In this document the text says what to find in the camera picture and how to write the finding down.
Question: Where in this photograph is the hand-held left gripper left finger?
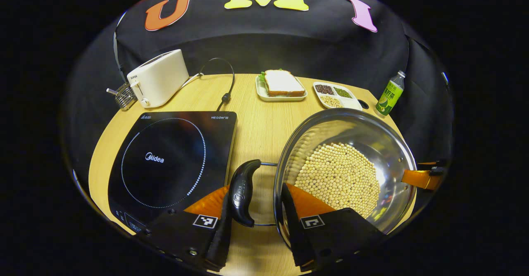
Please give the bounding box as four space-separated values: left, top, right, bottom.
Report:
136 185 233 273

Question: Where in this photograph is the white toaster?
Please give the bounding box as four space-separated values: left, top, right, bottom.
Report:
127 49 190 109

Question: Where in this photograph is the green label drink bottle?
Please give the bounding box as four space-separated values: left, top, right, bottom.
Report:
375 70 406 117

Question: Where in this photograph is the steel pot with black handle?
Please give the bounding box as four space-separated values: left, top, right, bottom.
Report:
229 108 418 247

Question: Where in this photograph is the white rectangular plate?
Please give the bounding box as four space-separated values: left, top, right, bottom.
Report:
255 74 308 102

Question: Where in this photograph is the white bread sandwich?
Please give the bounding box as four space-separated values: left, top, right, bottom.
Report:
260 69 305 97

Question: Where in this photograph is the white divided tray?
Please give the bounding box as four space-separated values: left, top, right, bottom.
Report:
313 81 363 110

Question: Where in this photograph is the black cooktop power cable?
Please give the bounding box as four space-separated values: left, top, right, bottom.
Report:
200 57 235 112

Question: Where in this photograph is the pile of soybeans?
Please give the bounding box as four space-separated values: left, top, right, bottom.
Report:
294 143 381 219

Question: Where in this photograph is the white toaster power cable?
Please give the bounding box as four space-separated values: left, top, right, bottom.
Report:
182 73 204 88

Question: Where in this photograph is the black induction cooktop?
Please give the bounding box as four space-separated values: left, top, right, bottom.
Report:
107 111 238 233

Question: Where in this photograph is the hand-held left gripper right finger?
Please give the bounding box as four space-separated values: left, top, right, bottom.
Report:
280 183 388 273

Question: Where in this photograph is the black backdrop cloth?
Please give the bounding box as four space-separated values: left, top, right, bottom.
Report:
62 0 455 177

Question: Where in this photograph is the small metal wire basket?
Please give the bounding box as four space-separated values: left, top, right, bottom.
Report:
106 82 138 111

